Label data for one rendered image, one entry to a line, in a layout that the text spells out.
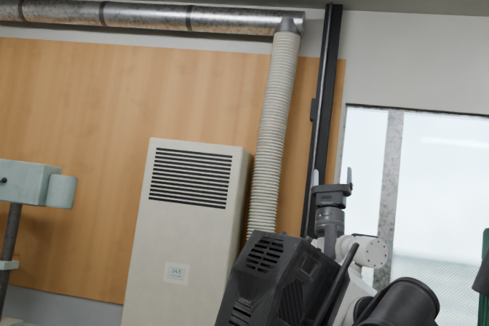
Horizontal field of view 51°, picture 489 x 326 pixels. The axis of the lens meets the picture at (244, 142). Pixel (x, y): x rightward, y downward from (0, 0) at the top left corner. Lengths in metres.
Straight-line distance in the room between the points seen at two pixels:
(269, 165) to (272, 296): 1.78
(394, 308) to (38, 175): 2.19
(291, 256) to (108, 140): 2.32
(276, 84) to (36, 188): 1.37
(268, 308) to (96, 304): 2.29
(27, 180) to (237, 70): 1.31
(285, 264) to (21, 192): 2.06
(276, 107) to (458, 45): 1.07
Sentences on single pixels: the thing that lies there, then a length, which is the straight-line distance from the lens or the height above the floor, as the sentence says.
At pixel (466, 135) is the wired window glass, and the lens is 3.05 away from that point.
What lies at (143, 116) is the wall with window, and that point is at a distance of 3.13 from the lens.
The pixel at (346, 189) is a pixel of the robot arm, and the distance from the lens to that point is 1.54.
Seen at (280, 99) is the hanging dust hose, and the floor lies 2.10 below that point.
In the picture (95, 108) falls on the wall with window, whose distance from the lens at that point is 3.27.
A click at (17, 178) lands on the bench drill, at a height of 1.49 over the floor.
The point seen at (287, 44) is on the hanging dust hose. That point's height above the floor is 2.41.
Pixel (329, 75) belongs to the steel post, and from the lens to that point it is 2.89.
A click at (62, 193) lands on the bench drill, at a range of 2.78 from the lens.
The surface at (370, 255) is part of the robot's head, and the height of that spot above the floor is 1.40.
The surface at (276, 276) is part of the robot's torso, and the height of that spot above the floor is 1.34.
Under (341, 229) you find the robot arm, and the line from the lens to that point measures 1.51.
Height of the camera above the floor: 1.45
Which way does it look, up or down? 8 degrees up
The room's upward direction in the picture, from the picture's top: 7 degrees clockwise
